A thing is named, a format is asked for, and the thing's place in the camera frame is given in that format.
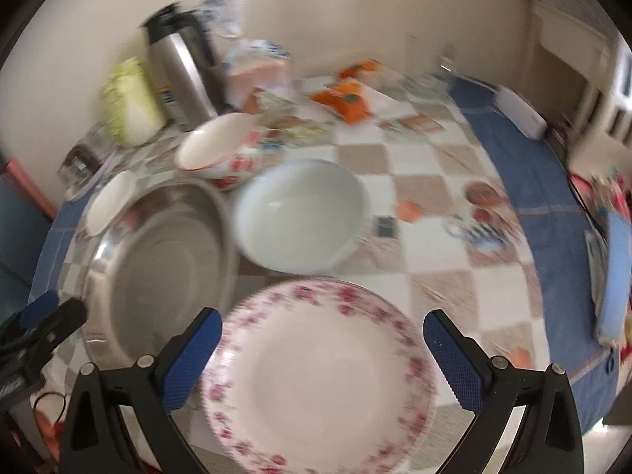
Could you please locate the large stainless steel basin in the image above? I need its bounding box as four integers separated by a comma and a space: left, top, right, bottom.
81, 178, 238, 369

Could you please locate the white square bowl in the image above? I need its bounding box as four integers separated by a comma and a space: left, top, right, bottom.
85, 170, 137, 237

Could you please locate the pink floral plate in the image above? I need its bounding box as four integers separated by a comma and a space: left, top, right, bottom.
200, 277, 436, 473

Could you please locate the strawberry pattern bowl red rim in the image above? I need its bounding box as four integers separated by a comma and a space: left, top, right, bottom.
175, 113, 262, 192

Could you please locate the round white bowl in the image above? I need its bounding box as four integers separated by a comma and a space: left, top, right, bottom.
232, 160, 370, 275

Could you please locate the light blue case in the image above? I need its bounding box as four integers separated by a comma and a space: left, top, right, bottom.
596, 212, 631, 348

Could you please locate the pink rolled mat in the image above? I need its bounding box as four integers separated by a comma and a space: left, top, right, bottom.
6, 157, 57, 220

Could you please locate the white tray with glasses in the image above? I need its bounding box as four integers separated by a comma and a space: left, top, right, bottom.
57, 122, 117, 201

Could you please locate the napa cabbage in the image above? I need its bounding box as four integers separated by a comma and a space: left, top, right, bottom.
101, 57, 166, 148

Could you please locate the stainless steel thermos jug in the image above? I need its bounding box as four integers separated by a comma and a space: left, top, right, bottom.
143, 3, 230, 132

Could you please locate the checkered blue tablecloth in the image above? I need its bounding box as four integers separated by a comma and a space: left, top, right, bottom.
29, 71, 624, 474

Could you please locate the white shelf rack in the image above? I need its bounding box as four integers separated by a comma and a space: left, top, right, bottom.
519, 0, 631, 177

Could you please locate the white power adapter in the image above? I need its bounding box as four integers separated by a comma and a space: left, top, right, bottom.
494, 86, 547, 140

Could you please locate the bagged sliced bread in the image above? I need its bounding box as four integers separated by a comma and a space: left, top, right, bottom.
196, 0, 293, 108

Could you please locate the orange snack packet front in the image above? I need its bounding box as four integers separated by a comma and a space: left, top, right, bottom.
310, 79, 374, 125

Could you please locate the orange snack packet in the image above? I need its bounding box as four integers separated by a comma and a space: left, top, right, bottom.
337, 59, 381, 85
310, 79, 374, 125

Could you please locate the clear glass mug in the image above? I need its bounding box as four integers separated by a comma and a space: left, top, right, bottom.
403, 34, 456, 101

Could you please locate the orange snack packet back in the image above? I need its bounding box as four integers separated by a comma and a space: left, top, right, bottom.
337, 59, 381, 85

